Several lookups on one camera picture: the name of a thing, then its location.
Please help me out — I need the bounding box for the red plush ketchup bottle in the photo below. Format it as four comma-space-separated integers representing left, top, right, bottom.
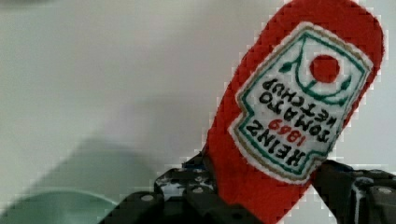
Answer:
205, 0, 384, 224

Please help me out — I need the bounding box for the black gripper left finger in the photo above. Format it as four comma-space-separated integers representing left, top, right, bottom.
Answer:
98, 152, 263, 224

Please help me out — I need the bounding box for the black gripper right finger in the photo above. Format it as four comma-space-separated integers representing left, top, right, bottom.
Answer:
312, 160, 396, 224

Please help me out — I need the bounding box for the green metal cup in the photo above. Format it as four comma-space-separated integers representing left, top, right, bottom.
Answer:
1, 190, 116, 224

